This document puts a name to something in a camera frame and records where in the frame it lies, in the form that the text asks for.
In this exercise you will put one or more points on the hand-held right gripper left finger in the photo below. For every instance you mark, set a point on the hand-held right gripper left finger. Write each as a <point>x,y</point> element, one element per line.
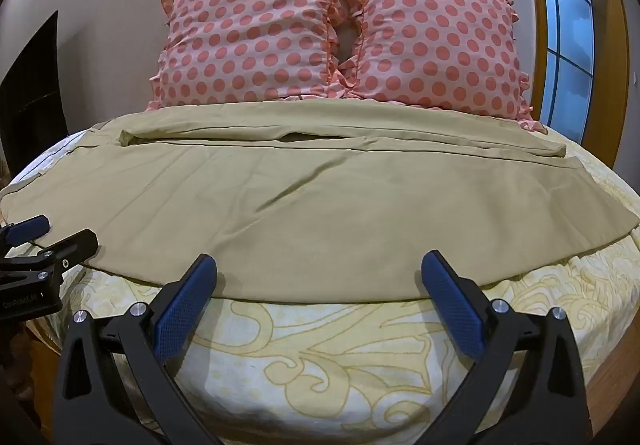
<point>182,312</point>

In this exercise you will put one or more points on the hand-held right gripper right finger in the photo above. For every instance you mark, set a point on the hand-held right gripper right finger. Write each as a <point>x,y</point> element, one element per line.
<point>452,312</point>

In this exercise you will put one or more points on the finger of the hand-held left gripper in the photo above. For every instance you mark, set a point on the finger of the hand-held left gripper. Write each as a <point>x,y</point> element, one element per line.
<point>70,247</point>
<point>31,226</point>

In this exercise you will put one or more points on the khaki pants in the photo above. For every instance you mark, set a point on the khaki pants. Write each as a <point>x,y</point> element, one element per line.
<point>310,220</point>

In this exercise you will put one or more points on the yellow floral bed sheet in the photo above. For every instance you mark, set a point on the yellow floral bed sheet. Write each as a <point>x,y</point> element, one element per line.
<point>350,365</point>

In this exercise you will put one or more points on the dark wooden cabinet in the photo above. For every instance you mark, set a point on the dark wooden cabinet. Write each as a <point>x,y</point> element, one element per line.
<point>32,85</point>

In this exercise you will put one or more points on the pink polka dot pillow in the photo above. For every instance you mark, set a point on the pink polka dot pillow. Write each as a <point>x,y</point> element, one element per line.
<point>435,40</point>
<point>250,32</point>

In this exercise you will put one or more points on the window with blue glass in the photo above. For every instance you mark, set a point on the window with blue glass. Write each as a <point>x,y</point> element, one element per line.
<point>567,30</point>

